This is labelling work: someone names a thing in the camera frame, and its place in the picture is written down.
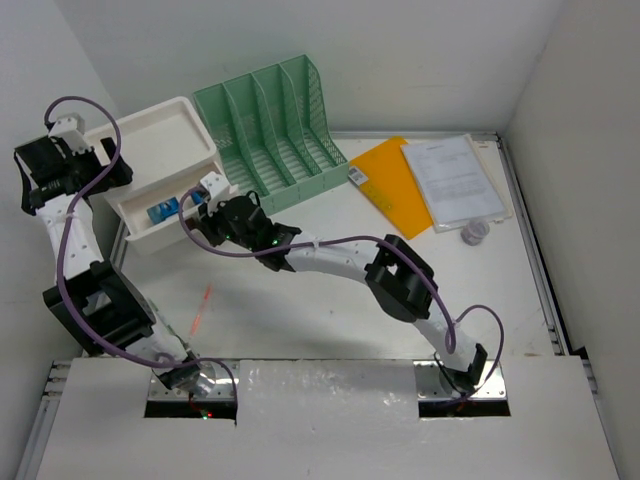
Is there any blue tape roll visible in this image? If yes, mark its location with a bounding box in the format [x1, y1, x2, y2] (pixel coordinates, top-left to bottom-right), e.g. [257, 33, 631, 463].
[146, 197, 179, 225]

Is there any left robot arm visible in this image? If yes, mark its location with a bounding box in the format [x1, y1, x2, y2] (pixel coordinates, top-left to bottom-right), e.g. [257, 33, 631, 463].
[14, 136, 216, 401]

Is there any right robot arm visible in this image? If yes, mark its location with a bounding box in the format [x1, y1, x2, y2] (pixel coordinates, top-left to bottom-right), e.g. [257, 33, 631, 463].
[190, 188, 487, 396]

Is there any green file organizer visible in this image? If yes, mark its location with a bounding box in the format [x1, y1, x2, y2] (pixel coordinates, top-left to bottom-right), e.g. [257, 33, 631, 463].
[192, 55, 348, 215]

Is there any white drawer cabinet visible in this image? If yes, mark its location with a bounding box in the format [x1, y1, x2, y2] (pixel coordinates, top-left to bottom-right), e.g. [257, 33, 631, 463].
[104, 97, 224, 255]

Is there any orange pen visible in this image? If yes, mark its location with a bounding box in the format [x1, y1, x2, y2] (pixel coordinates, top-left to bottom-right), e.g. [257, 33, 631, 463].
[189, 283, 213, 338]

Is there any orange plastic folder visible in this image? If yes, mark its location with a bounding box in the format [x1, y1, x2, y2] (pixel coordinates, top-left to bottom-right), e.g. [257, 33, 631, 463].
[348, 137, 433, 240]

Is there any clear document sleeve with paper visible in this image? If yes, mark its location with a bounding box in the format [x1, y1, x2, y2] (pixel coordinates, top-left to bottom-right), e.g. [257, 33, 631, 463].
[401, 134, 512, 233]

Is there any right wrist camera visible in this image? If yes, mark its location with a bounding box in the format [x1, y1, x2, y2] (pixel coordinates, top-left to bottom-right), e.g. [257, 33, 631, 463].
[199, 172, 240, 213]

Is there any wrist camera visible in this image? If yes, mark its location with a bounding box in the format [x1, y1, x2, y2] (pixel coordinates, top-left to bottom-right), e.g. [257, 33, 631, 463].
[48, 113, 93, 155]
[199, 172, 240, 213]

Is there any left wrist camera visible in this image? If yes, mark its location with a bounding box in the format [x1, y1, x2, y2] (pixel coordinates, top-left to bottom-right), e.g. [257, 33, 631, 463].
[48, 113, 93, 155]

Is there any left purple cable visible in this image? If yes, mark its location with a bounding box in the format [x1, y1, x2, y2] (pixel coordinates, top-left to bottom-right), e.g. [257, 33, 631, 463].
[44, 97, 239, 401]

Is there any purple cable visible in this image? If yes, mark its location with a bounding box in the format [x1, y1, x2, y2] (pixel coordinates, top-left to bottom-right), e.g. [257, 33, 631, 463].
[178, 187, 505, 361]
[44, 97, 239, 401]

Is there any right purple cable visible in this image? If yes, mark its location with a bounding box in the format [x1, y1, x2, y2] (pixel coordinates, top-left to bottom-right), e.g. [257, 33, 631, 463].
[178, 187, 505, 361]

